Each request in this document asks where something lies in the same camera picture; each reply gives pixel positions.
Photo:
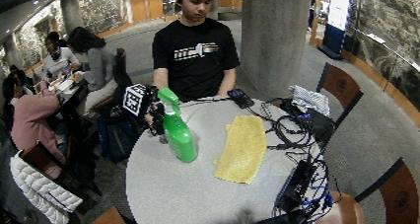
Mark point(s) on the green spray bottle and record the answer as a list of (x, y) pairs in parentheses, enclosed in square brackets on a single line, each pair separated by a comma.
[(182, 136)]

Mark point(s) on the white cube of black markers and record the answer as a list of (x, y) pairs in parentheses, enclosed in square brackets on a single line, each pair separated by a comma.
[(135, 99)]

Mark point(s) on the dark backpack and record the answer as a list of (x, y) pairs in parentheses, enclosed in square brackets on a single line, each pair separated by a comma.
[(115, 136)]

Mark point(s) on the black smartphone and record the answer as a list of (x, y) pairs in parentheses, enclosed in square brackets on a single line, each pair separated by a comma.
[(239, 98)]

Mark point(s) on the the person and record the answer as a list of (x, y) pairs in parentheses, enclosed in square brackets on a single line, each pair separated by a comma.
[(191, 62)]

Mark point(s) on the yellow microfibre cloth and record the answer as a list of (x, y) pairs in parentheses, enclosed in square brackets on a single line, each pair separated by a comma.
[(243, 150)]

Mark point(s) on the background table with food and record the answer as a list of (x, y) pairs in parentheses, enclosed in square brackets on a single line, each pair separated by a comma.
[(66, 83)]

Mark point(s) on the dark wooden chair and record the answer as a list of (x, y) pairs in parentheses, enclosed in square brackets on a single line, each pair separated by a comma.
[(44, 163)]

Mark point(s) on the white quilted jacket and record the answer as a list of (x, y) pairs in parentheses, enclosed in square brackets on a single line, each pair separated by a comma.
[(41, 192)]

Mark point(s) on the white patterned cloth bag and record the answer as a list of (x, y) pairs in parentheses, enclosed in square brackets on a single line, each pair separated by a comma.
[(311, 101)]

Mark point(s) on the black electronics box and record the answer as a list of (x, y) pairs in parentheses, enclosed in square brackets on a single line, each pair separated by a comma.
[(315, 122)]

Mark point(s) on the long black device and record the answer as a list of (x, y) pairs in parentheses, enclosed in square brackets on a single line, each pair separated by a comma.
[(295, 185)]

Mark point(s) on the concrete pillar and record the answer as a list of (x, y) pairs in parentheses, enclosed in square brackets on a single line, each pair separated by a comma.
[(272, 39)]

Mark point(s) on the wooden chair with round emblem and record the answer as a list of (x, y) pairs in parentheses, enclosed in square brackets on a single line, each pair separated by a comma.
[(396, 194), (340, 87)]

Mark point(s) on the blue and white banner stand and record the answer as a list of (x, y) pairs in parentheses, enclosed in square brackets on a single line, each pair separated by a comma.
[(337, 21)]

